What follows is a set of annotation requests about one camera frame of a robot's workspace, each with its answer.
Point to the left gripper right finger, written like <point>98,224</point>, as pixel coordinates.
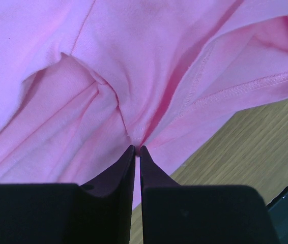
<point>156,189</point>

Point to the pink t shirt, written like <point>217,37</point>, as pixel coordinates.
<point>80,81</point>

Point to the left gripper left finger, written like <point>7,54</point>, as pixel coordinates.
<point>107,202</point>

